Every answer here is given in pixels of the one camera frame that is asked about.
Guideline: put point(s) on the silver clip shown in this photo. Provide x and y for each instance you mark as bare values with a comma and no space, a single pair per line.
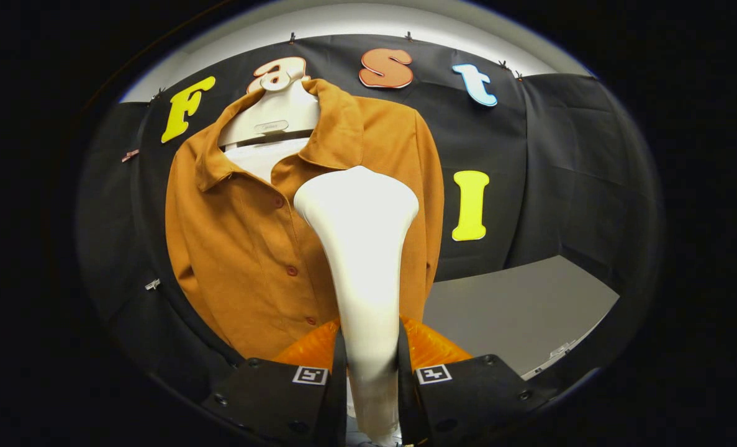
153,284

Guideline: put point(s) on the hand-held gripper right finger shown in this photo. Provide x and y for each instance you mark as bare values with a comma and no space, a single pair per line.
405,403

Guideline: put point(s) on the brown button-up shirt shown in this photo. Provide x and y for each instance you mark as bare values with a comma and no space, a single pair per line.
244,248

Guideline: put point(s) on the black backdrop cloth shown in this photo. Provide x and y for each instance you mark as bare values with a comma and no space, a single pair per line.
567,155

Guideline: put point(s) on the red clip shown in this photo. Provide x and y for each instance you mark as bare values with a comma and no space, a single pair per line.
130,155

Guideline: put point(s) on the white garment steamer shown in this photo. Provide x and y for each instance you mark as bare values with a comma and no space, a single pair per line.
359,248

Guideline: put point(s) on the white clothes hanger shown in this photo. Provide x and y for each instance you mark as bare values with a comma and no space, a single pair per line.
275,112

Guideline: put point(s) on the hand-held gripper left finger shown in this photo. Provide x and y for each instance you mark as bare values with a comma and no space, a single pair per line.
338,403

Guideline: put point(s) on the white mannequin torso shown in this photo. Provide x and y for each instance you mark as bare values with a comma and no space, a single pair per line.
262,161

